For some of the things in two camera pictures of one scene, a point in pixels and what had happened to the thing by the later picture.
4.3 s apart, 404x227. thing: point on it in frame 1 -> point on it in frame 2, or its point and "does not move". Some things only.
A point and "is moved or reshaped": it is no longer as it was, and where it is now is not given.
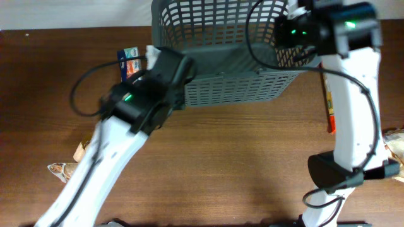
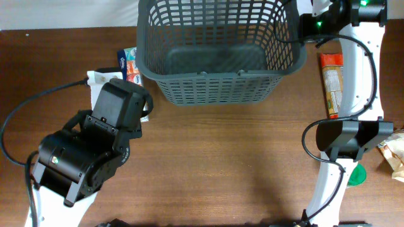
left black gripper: [180, 103] -> [87, 122]
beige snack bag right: [394, 142] does not move
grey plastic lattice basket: [214, 34] is moved or reshaped
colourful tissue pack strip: [128, 67] does not move
